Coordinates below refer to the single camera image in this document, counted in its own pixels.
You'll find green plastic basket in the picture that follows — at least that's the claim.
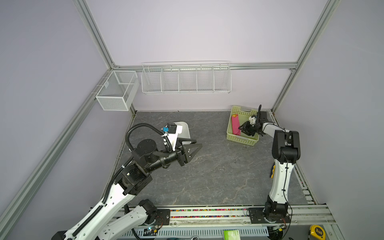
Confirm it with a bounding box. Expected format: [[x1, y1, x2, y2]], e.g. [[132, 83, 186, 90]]
[[226, 106, 259, 146]]

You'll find yellow blue tool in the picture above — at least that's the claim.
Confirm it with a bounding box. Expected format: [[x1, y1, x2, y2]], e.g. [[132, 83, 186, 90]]
[[270, 165, 276, 179]]

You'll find white mesh box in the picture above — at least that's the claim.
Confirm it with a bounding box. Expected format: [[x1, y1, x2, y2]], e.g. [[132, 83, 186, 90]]
[[96, 71, 140, 112]]

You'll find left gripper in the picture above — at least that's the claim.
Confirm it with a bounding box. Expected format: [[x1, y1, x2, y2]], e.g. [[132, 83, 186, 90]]
[[145, 137, 202, 173]]

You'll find yellow tape measure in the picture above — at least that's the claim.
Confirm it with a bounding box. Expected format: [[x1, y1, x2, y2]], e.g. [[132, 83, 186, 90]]
[[308, 225, 326, 240]]

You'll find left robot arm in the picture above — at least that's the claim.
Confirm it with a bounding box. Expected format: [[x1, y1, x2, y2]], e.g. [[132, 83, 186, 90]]
[[52, 123, 203, 240]]

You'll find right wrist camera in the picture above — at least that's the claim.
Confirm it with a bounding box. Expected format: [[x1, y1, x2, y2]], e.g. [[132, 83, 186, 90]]
[[249, 115, 257, 126]]

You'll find white plastic tub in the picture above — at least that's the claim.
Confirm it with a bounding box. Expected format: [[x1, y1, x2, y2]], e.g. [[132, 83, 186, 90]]
[[174, 122, 191, 139]]

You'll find white wire shelf basket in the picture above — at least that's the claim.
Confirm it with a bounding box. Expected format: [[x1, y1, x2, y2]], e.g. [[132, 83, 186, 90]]
[[142, 61, 232, 94]]

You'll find pink paper napkin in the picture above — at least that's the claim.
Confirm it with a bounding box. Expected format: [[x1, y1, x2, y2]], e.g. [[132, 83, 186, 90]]
[[231, 114, 241, 136]]

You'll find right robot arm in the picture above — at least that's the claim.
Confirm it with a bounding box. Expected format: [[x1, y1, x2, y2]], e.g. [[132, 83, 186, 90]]
[[239, 105, 301, 223]]

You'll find green box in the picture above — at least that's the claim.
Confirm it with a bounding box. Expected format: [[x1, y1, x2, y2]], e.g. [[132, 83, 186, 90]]
[[223, 230, 241, 240]]

